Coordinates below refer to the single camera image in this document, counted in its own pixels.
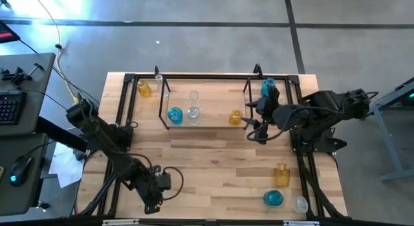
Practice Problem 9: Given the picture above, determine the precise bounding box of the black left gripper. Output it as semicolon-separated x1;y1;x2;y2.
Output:
137;174;164;215

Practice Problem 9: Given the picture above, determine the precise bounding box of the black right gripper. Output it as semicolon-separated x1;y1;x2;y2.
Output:
241;86;281;130

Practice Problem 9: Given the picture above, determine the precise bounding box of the yellow ribbed glass vase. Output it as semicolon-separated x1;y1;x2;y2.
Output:
228;109;244;126

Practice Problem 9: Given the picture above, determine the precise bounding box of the clear ribbed glass vase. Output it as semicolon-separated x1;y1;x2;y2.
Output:
186;106;201;126

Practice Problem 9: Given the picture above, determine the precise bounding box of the teal embossed glass vase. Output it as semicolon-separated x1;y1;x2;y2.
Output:
167;106;184;126

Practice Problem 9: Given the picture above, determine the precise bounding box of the tall yellow glass vase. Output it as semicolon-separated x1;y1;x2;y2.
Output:
136;79;153;98

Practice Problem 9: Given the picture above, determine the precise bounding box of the black-framed wooden shelf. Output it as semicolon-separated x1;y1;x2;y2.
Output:
158;77;255;131

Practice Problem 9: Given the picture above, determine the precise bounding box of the tall teal textured glass vase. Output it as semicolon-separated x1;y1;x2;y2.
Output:
260;77;278;98

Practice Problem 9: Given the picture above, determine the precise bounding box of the yellow square glass bottle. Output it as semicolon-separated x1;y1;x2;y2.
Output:
273;163;291;188

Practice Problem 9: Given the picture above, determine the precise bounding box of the round teal glass vase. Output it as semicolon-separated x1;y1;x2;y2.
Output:
263;189;285;207

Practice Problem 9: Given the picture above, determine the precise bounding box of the white paper sheet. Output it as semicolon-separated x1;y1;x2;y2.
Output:
48;141;85;189

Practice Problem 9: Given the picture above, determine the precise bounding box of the slender clear cut-glass vase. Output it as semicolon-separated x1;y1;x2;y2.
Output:
154;74;169;97

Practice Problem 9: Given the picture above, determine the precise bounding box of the clear frosted glass vase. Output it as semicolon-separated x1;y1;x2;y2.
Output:
290;196;309;214

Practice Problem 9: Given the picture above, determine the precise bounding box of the black diagonal bar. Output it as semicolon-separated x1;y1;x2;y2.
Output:
34;115;89;153

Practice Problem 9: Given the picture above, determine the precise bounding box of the grey desk top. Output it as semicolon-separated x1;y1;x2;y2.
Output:
0;52;56;138
0;132;49;217

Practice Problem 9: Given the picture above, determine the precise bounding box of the black computer mouse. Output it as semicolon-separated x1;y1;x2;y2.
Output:
8;154;34;187

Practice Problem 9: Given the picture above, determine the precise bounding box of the blue-grey table stand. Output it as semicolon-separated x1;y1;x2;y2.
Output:
355;76;414;182

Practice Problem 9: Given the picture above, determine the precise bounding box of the black keyboard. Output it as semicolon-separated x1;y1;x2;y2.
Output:
0;91;28;126

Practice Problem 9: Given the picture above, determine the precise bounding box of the black desk clamp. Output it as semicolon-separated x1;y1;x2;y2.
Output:
0;62;45;87

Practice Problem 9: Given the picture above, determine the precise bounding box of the black device with red light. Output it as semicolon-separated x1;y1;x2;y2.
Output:
0;20;21;45

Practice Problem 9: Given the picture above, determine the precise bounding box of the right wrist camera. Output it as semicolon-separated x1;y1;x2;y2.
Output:
257;127;269;145

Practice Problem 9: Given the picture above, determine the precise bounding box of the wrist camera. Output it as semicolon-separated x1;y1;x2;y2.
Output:
157;172;172;190
257;127;269;145

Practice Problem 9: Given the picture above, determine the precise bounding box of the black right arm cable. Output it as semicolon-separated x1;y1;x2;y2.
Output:
246;111;294;143

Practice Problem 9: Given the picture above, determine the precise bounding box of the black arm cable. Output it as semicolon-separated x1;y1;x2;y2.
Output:
246;111;294;143
160;166;185;201

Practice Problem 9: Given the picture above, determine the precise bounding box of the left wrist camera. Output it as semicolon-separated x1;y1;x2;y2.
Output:
157;172;172;190

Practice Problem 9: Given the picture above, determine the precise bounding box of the white bracket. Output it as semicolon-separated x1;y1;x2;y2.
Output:
102;218;140;226
283;220;320;226

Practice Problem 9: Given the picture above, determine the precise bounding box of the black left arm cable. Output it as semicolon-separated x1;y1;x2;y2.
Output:
160;166;185;201

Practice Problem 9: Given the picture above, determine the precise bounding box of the black aluminium table frame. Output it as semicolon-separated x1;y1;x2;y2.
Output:
73;72;349;220

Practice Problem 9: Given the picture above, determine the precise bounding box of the yellow extension cable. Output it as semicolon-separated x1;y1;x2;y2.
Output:
30;0;82;104

